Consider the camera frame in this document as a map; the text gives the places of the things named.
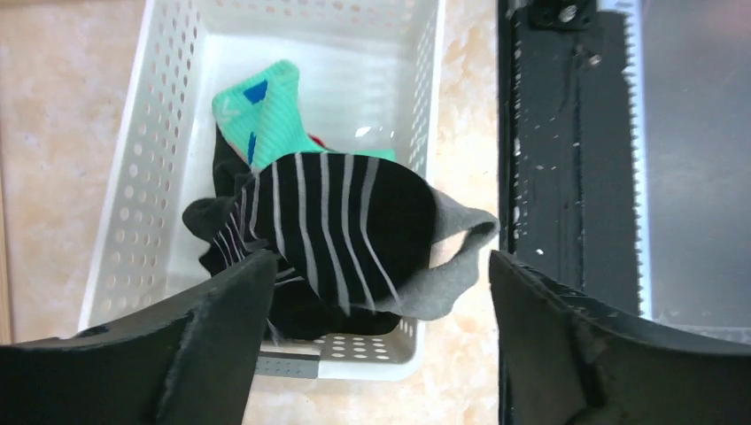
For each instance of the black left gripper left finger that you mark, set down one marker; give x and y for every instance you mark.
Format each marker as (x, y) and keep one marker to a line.
(188, 359)

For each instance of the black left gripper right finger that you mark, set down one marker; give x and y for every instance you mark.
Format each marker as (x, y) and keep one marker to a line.
(568, 358)

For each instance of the black white striped sock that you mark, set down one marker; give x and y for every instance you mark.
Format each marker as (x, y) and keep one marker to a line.
(348, 233)

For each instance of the teal sock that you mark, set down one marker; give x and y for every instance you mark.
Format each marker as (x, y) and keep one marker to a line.
(260, 120)

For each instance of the red sock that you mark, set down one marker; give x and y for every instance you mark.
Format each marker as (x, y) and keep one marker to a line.
(317, 141)

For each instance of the white plastic basket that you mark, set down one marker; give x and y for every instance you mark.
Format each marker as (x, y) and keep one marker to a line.
(369, 75)

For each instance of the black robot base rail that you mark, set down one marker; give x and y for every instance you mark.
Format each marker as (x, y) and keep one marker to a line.
(572, 146)

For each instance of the wooden drying rack frame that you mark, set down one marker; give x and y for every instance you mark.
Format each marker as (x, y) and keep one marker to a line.
(6, 302)

